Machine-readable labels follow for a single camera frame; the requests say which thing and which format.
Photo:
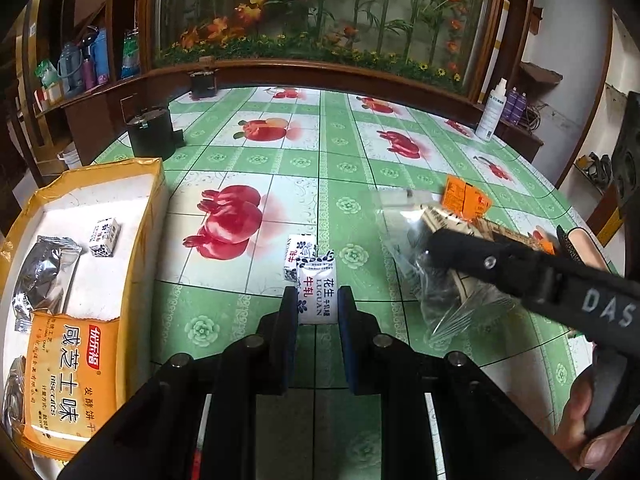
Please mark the white bucket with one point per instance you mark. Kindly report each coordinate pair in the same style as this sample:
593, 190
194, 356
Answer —
71, 157

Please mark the green white packet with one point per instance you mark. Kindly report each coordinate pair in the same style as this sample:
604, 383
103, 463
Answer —
47, 74

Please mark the small black box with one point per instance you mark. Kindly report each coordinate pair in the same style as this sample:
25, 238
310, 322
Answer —
204, 85

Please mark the green blue plastic bag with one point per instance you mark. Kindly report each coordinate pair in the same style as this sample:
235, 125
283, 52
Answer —
131, 55

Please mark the large orange biscuit packet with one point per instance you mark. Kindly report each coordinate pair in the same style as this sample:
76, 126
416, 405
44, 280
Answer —
65, 375

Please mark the beige carton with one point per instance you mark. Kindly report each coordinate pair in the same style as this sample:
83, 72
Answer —
49, 96

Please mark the white blue candy packet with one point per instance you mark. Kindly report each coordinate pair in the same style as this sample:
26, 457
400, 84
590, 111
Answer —
295, 255
316, 290
105, 236

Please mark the dark wooden cabinet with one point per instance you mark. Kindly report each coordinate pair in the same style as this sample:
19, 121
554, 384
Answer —
95, 115

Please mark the tall blue bottle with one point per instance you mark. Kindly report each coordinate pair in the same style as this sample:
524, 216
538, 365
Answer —
101, 60

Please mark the yellow wooden frame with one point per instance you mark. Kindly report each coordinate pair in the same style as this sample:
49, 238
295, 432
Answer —
607, 215

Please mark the white spray bottle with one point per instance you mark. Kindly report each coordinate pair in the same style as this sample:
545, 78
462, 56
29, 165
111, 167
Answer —
489, 115

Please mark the purple bottle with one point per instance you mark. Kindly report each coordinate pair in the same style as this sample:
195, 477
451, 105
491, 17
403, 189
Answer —
511, 106
523, 110

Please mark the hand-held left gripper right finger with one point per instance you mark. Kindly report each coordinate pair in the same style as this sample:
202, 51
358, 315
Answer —
347, 340

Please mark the grey blue jug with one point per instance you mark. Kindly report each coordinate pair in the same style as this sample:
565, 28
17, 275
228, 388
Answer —
71, 70

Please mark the glass case with artificial flowers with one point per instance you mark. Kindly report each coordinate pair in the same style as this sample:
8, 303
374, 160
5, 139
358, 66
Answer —
325, 10

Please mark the yellow cardboard box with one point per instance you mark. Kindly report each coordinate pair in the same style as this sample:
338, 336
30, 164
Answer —
75, 205

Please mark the black cylindrical container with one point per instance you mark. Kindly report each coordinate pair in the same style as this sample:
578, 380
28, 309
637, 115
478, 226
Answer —
150, 137

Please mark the slim purple flask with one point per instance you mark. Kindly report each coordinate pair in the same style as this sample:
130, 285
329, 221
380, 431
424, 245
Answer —
88, 75

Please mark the beige black slipper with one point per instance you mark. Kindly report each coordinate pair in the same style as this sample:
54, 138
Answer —
582, 245

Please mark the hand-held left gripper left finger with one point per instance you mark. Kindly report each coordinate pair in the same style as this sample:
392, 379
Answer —
289, 340

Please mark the brown cardboard piece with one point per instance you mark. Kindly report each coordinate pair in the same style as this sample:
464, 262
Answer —
540, 74

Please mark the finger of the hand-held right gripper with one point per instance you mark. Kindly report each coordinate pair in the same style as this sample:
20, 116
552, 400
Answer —
490, 265

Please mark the person's right hand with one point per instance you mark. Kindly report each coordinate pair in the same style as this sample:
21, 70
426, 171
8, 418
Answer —
575, 410

